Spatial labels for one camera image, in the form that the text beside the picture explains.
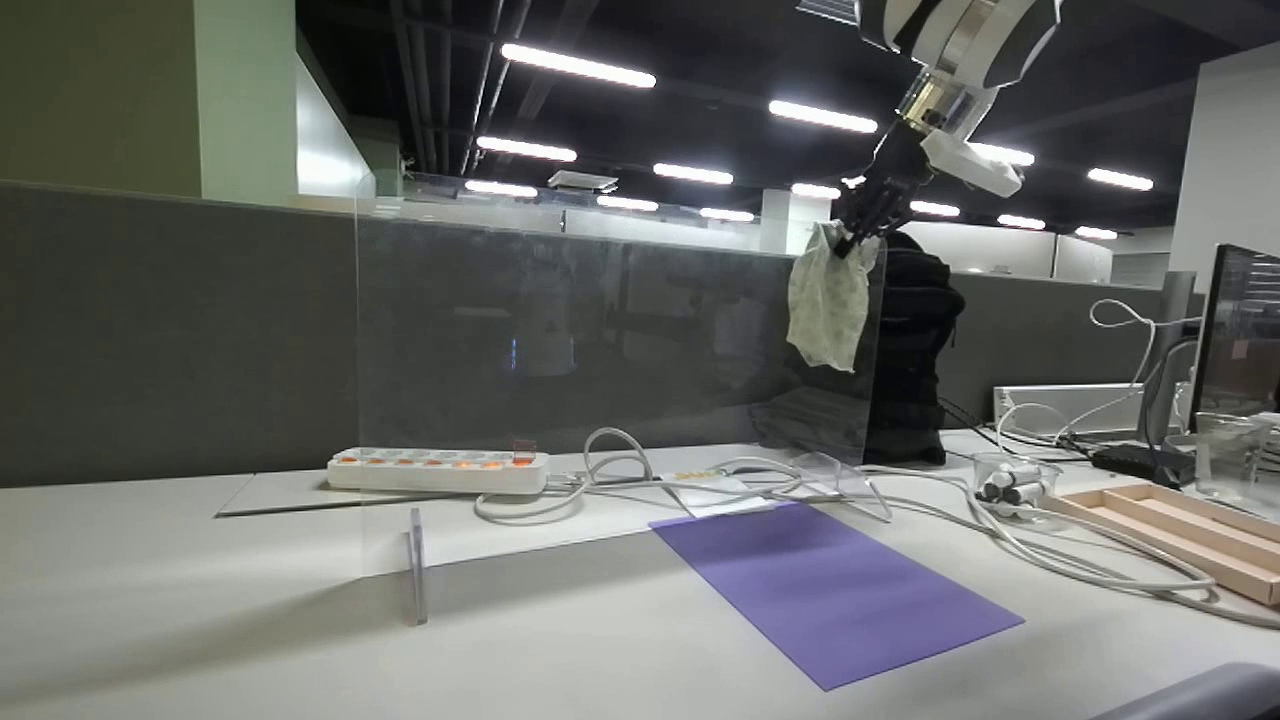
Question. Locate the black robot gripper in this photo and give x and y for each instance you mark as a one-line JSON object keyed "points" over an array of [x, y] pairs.
{"points": [[892, 173]]}

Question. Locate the pale green patterned towel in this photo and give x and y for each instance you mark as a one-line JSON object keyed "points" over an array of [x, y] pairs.
{"points": [[830, 298]]}

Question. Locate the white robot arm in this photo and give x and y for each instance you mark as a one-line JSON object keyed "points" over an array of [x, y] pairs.
{"points": [[967, 54]]}

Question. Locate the clear acrylic screen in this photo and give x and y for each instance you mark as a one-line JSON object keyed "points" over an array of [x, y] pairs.
{"points": [[491, 339]]}

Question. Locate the black backpack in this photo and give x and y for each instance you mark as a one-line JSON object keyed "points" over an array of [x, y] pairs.
{"points": [[913, 327]]}

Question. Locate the white keyboard box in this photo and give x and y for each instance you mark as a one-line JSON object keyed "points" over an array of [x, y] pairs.
{"points": [[1051, 410]]}

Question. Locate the purple paper sheet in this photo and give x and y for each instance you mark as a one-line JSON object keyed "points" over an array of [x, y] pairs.
{"points": [[830, 597]]}

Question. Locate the black computer monitor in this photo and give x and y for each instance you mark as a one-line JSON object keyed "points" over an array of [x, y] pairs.
{"points": [[1236, 354]]}

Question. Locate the wooden tray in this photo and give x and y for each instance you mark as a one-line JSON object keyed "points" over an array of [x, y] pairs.
{"points": [[1221, 543]]}

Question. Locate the white power strip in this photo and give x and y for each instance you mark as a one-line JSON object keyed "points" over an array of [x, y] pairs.
{"points": [[439, 471]]}

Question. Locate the grey desk partition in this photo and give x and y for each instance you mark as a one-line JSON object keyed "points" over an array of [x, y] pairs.
{"points": [[173, 339]]}

